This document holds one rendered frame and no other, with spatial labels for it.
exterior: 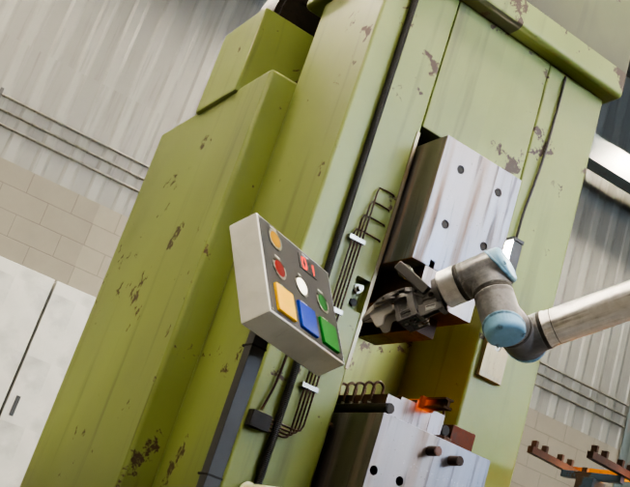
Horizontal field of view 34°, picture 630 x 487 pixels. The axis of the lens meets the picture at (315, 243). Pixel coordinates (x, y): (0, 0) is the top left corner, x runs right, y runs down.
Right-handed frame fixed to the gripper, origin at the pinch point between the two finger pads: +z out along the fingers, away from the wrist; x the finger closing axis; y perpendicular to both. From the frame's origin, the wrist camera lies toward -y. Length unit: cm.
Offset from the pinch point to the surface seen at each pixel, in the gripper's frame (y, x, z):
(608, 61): -112, 87, -71
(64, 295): -320, 294, 362
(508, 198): -54, 55, -30
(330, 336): 1.4, -0.2, 10.2
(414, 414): 6.5, 44.1, 10.5
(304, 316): 1.2, -12.4, 10.2
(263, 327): 6.2, -22.5, 15.9
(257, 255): -9.5, -27.1, 12.3
